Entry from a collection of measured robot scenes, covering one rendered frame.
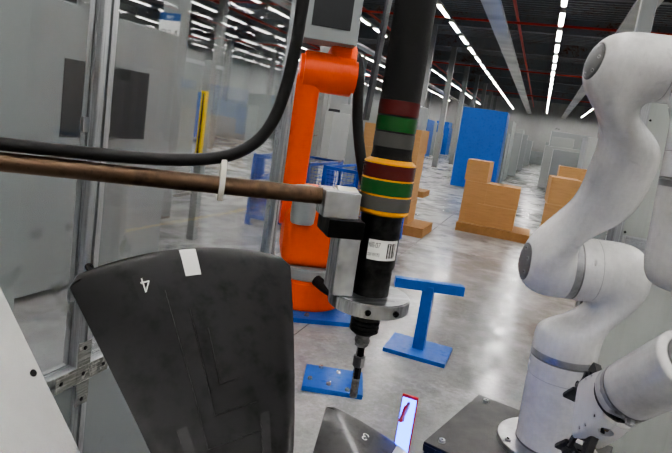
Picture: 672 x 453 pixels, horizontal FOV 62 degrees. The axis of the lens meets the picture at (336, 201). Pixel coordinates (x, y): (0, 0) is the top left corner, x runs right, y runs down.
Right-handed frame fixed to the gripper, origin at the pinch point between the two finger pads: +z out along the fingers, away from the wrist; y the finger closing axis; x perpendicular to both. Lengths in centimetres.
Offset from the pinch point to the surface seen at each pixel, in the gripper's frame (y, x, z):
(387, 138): -12, 44, -60
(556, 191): 506, -140, 460
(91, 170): -24, 62, -59
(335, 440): -23.7, 36.5, -17.8
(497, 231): 557, -121, 650
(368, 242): -17, 42, -54
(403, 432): -15.3, 26.8, -5.4
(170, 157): -21, 58, -59
